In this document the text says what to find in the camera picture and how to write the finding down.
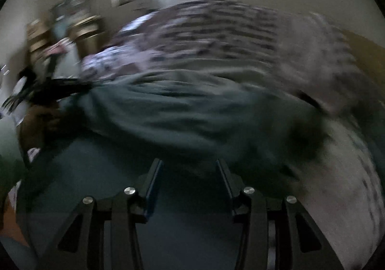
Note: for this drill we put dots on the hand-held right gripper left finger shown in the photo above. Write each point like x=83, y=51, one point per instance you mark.
x=154, y=182

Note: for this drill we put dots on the person's left hand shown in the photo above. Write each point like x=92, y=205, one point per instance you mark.
x=36, y=122

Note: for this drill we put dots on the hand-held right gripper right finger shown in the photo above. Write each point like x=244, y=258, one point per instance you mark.
x=224, y=179

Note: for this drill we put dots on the teal shirt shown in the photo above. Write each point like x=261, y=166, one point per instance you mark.
x=180, y=113

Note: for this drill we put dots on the cardboard box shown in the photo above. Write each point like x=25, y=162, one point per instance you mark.
x=87, y=29

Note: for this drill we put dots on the checked bed sheet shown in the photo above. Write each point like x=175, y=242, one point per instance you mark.
x=346, y=191

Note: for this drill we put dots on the pink cloth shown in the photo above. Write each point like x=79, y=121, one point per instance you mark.
x=57, y=48

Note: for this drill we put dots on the wooden headboard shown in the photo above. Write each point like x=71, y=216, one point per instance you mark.
x=368, y=53

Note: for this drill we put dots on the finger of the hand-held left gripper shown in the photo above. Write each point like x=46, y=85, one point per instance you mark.
x=72, y=86

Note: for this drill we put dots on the checked duvet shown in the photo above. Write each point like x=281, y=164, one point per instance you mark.
x=225, y=23

